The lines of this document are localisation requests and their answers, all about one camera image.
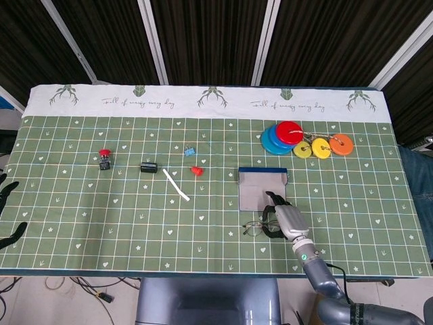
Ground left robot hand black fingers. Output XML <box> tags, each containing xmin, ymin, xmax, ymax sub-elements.
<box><xmin>0</xmin><ymin>174</ymin><xmax>28</xmax><ymax>250</ymax></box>

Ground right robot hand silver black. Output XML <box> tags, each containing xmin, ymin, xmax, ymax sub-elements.
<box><xmin>259</xmin><ymin>190</ymin><xmax>311</xmax><ymax>241</ymax></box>

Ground wire-rimmed eyeglasses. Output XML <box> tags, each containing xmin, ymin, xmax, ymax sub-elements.
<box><xmin>242</xmin><ymin>219</ymin><xmax>281</xmax><ymax>238</ymax></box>

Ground blue glasses case grey lining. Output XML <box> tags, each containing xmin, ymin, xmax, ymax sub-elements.
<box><xmin>237</xmin><ymin>167</ymin><xmax>290</xmax><ymax>213</ymax></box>

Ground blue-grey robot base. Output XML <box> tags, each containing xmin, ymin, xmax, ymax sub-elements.
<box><xmin>135</xmin><ymin>278</ymin><xmax>282</xmax><ymax>325</ymax></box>

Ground yellow-green wooden disc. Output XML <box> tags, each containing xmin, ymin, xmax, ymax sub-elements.
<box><xmin>293</xmin><ymin>140</ymin><xmax>314</xmax><ymax>159</ymax></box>

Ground yellow wooden disc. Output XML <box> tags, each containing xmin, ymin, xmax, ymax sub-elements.
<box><xmin>311</xmin><ymin>137</ymin><xmax>333</xmax><ymax>159</ymax></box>

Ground white grey equipment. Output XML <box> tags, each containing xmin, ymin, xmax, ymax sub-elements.
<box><xmin>0</xmin><ymin>110</ymin><xmax>24</xmax><ymax>131</ymax></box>

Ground blue wooden disc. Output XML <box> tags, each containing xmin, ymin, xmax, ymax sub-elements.
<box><xmin>267</xmin><ymin>125</ymin><xmax>294</xmax><ymax>148</ymax></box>

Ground red wooden disc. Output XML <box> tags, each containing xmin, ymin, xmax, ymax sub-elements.
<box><xmin>275</xmin><ymin>121</ymin><xmax>304</xmax><ymax>144</ymax></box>

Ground orange wooden disc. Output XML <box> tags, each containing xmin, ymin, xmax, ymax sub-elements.
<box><xmin>329</xmin><ymin>133</ymin><xmax>355</xmax><ymax>156</ymax></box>

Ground red emergency stop button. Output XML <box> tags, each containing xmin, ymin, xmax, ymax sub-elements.
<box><xmin>98</xmin><ymin>148</ymin><xmax>112</xmax><ymax>171</ymax></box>

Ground white plastic strip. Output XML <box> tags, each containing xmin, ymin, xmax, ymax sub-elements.
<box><xmin>162</xmin><ymin>168</ymin><xmax>191</xmax><ymax>203</ymax></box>

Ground green checkered tablecloth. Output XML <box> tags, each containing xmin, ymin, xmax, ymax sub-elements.
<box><xmin>0</xmin><ymin>84</ymin><xmax>433</xmax><ymax>277</ymax></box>

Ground person in blue jeans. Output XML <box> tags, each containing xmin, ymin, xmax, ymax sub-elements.
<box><xmin>401</xmin><ymin>145</ymin><xmax>433</xmax><ymax>261</ymax></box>

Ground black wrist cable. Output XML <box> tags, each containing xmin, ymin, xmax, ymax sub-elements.
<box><xmin>324</xmin><ymin>263</ymin><xmax>353</xmax><ymax>306</ymax></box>

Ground twisted string through discs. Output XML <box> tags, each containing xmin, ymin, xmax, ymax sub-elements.
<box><xmin>289</xmin><ymin>127</ymin><xmax>344</xmax><ymax>152</ymax></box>

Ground white partition post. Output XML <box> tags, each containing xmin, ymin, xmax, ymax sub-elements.
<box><xmin>0</xmin><ymin>84</ymin><xmax>26</xmax><ymax>114</ymax></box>
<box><xmin>137</xmin><ymin>0</ymin><xmax>169</xmax><ymax>85</ymax></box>
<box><xmin>40</xmin><ymin>0</ymin><xmax>99</xmax><ymax>85</ymax></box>
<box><xmin>367</xmin><ymin>12</ymin><xmax>433</xmax><ymax>91</ymax></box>
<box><xmin>250</xmin><ymin>0</ymin><xmax>281</xmax><ymax>86</ymax></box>

